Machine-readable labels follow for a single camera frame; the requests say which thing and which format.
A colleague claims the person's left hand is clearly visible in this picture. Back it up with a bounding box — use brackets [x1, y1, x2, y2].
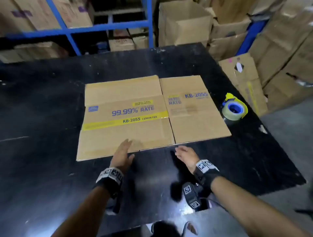
[109, 139, 135, 174]

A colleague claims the person's right hand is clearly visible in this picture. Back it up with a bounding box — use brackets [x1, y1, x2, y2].
[175, 146, 201, 172]

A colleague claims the person's left forearm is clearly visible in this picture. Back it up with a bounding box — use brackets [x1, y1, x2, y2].
[51, 184, 116, 237]

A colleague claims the person's right forearm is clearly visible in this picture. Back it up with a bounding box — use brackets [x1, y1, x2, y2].
[210, 175, 311, 237]

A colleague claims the flattened printed cardboard box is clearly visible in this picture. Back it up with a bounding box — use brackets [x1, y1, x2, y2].
[76, 74, 232, 162]

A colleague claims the tape roll in yellow dispenser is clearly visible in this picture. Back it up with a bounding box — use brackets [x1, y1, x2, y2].
[222, 92, 249, 121]

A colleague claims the person's dark trouser leg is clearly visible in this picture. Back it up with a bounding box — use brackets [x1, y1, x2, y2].
[151, 220, 182, 237]

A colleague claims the person's shoe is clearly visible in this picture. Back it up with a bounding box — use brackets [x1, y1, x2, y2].
[186, 221, 199, 237]

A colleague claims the flat cardboard sheet with sticker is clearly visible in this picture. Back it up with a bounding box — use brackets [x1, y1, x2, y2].
[218, 52, 268, 117]

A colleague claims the small cardboard box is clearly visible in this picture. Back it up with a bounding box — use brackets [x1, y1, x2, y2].
[108, 29, 135, 52]
[128, 28, 156, 50]

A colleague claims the open empty cardboard box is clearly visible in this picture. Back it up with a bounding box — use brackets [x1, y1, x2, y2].
[158, 1, 214, 47]

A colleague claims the blue metal shelf rack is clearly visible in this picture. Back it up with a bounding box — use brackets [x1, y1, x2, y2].
[0, 0, 153, 56]

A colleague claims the long low cardboard box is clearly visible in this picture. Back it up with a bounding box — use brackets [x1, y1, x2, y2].
[0, 41, 69, 63]

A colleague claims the stack of brown cardboard boxes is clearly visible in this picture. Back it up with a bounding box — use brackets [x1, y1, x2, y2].
[208, 0, 313, 115]

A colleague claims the large cardboard box purple print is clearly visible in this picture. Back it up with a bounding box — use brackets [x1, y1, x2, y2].
[0, 0, 37, 37]
[14, 0, 63, 31]
[52, 0, 94, 29]

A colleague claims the black wrist camera with markers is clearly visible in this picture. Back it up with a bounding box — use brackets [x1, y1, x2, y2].
[181, 159, 229, 212]
[93, 167, 124, 215]

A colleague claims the blue metal post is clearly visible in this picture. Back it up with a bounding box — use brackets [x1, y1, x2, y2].
[235, 20, 267, 56]

